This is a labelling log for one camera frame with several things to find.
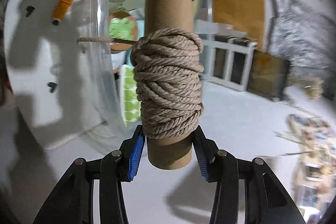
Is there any fish tank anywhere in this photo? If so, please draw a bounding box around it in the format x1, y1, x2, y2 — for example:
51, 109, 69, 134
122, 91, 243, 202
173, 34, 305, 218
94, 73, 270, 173
247, 51, 290, 101

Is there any white drawer shelf unit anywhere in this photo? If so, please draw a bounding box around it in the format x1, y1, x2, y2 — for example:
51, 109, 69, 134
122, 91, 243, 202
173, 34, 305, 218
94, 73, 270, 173
195, 19, 257, 92

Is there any cardboard tube with twine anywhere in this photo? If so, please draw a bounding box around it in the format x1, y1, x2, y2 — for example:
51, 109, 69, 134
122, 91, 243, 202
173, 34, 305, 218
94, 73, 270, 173
76, 0, 206, 171

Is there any orange hand cream tube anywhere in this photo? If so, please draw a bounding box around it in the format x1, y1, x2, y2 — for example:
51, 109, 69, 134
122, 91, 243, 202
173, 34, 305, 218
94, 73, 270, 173
52, 0, 74, 26

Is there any clear plastic storage bin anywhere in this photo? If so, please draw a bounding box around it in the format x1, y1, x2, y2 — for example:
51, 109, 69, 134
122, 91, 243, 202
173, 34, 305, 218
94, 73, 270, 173
84, 0, 214, 156

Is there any green dotted white packet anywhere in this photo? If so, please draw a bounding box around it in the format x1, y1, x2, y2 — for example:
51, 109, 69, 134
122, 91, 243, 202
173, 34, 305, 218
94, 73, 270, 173
119, 64, 141, 127

